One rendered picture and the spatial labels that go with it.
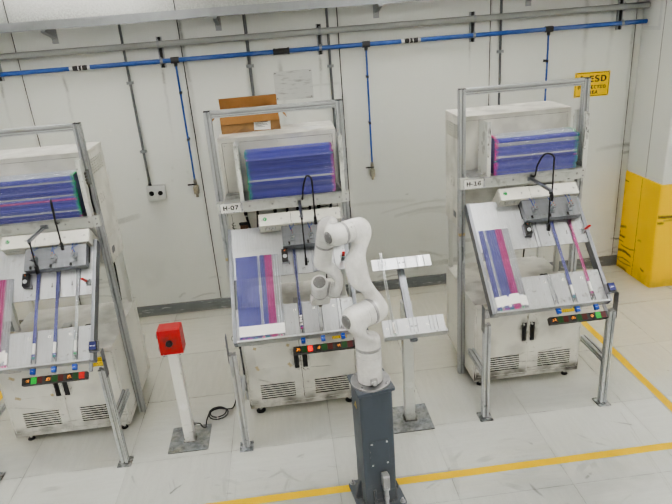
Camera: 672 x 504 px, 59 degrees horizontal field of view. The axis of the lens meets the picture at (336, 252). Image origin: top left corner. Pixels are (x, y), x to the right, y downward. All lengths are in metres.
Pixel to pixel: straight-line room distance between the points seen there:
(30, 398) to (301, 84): 2.92
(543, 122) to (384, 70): 1.54
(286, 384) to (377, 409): 1.05
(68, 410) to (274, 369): 1.28
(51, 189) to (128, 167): 1.53
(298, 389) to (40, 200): 1.88
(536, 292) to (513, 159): 0.79
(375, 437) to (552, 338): 1.56
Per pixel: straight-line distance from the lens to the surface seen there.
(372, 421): 2.97
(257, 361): 3.77
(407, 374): 3.63
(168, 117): 4.99
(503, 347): 4.01
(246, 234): 3.61
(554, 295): 3.65
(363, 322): 2.68
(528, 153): 3.74
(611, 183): 5.84
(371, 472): 3.16
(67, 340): 3.60
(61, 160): 3.83
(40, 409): 4.18
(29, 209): 3.76
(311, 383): 3.86
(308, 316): 3.37
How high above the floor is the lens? 2.34
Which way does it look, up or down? 21 degrees down
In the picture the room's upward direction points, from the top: 5 degrees counter-clockwise
